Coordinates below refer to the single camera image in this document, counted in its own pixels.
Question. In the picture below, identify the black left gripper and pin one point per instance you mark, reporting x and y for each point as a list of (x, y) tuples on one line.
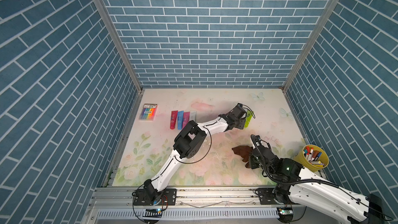
[(241, 123)]

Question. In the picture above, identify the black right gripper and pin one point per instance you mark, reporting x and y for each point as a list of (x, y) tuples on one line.
[(251, 160)]

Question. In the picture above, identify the brown wiping cloth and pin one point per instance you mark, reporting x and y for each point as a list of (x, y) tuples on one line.
[(244, 152)]

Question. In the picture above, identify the white pink-capped toothpaste tube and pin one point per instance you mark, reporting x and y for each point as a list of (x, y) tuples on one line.
[(193, 116)]

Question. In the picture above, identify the magenta toothpaste tube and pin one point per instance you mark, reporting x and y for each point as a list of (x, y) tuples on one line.
[(186, 117)]

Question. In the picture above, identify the blue toothpaste tube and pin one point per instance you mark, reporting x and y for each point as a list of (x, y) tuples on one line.
[(180, 119)]

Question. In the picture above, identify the red toothpaste tube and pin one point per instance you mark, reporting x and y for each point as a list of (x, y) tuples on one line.
[(173, 119)]

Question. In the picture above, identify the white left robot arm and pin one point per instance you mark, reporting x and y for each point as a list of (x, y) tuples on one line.
[(187, 144)]

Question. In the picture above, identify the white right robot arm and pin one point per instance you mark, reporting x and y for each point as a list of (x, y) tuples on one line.
[(298, 184)]

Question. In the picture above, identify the green toothpaste tube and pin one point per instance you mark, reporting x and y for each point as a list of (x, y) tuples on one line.
[(249, 117)]

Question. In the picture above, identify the yellow cup of markers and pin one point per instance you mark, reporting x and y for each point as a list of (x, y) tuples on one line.
[(312, 157)]

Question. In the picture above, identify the rainbow highlighter pen pack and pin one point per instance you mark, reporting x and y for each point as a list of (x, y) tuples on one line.
[(148, 112)]

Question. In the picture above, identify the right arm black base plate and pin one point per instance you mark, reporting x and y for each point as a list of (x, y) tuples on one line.
[(267, 197)]

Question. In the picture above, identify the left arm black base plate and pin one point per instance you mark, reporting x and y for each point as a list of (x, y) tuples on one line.
[(143, 197)]

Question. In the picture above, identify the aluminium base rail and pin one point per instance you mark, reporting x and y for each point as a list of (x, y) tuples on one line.
[(198, 205)]

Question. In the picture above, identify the aluminium right corner post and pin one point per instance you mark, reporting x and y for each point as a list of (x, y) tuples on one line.
[(324, 17)]

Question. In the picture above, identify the aluminium corner post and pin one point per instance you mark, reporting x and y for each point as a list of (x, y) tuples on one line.
[(324, 17), (102, 10)]

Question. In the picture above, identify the aluminium left corner post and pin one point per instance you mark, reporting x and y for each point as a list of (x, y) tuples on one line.
[(102, 10)]

